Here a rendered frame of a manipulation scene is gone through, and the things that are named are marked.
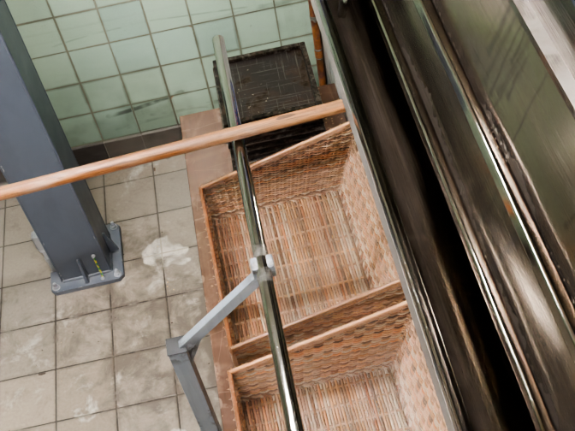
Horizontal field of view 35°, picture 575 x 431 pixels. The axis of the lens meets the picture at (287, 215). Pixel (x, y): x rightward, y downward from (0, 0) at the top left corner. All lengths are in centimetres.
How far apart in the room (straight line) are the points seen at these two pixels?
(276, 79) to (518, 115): 158
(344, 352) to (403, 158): 74
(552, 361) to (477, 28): 45
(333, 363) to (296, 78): 87
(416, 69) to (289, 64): 109
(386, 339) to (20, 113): 129
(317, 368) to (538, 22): 133
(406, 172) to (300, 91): 108
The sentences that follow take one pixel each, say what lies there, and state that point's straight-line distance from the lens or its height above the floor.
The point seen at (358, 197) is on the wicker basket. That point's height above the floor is 70.
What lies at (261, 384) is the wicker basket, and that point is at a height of 65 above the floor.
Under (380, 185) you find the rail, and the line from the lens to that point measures 150.
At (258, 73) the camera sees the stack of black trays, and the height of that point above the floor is 83.
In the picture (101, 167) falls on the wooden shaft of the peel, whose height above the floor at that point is 120.
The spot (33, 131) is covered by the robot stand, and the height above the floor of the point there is 75.
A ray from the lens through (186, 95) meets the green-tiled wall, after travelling 356.
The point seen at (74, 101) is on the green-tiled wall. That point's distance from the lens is 355.
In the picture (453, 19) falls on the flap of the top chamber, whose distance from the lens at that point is 131.
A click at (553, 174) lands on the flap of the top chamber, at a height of 178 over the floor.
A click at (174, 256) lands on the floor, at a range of 334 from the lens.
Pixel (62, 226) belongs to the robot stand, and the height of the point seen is 31.
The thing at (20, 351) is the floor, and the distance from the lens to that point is 329.
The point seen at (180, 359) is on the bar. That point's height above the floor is 92.
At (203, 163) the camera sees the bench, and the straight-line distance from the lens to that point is 280.
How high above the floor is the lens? 256
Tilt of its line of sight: 50 degrees down
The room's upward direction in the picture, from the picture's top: 11 degrees counter-clockwise
